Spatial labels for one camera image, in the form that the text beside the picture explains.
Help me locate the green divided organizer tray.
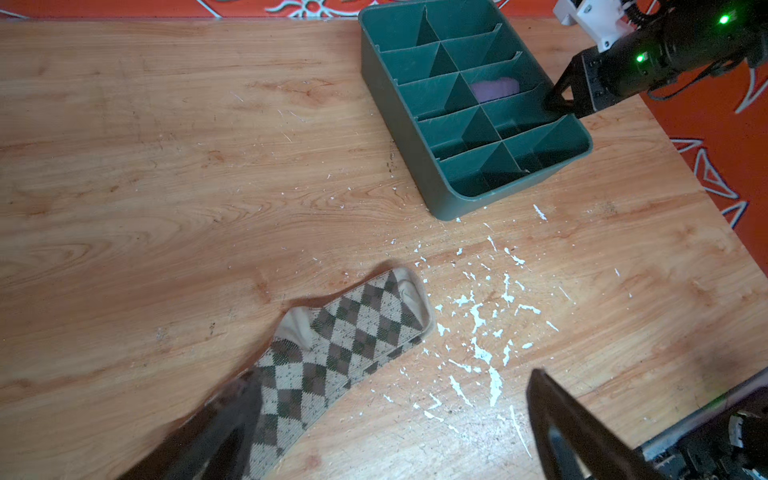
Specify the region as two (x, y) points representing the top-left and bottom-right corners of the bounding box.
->
(358, 1), (593, 221)

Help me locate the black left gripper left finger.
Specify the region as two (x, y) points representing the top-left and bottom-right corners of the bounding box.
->
(121, 369), (262, 479)

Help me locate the purple teal yellow sock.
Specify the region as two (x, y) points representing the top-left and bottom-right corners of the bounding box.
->
(470, 77), (521, 104)

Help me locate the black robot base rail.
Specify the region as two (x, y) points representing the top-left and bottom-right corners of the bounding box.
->
(637, 370), (767, 479)

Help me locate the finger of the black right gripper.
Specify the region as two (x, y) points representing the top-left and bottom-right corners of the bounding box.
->
(544, 62), (585, 117)

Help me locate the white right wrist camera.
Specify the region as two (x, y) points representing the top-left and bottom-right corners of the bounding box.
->
(553, 0), (634, 53)

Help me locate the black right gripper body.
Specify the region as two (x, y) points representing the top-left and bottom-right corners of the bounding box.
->
(569, 17), (720, 117)

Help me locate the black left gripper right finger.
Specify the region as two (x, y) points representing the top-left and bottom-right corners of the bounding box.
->
(526, 369), (662, 479)

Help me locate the olive argyle patterned sock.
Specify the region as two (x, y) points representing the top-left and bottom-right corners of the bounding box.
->
(230, 267), (435, 479)

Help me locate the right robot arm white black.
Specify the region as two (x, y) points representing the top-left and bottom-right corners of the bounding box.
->
(545, 1), (767, 118)

